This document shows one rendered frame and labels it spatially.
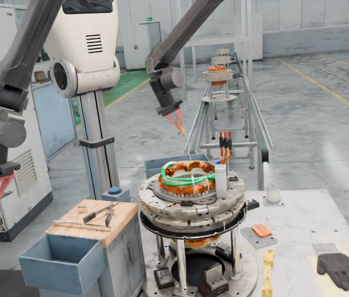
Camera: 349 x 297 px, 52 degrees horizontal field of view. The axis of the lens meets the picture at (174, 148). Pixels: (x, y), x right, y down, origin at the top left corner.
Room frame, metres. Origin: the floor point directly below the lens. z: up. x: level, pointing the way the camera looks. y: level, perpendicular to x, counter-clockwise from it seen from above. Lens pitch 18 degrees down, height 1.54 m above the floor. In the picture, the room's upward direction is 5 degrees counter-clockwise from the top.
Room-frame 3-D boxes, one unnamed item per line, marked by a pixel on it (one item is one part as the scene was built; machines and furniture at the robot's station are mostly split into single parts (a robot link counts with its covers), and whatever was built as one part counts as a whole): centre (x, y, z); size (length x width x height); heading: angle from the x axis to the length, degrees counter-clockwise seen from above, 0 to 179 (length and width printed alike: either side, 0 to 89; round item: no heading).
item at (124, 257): (0.91, 0.25, 0.91); 0.19 x 0.19 x 0.26; 69
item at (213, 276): (0.88, -0.08, 0.85); 0.06 x 0.04 x 0.05; 117
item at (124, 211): (0.91, 0.25, 1.05); 0.20 x 0.19 x 0.02; 159
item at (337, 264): (0.96, -0.48, 0.79); 0.24 x 0.13 x 0.02; 170
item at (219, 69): (3.95, -0.55, 1.05); 0.22 x 0.22 x 0.20
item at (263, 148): (7.01, -1.19, 0.40); 9.75 x 0.62 x 0.79; 170
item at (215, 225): (0.99, -0.04, 1.05); 0.29 x 0.29 x 0.06
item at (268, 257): (0.95, -0.26, 0.80); 0.22 x 0.04 x 0.03; 164
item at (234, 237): (0.94, -0.16, 0.91); 0.02 x 0.02 x 0.21
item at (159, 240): (1.04, 0.08, 0.91); 0.02 x 0.02 x 0.21
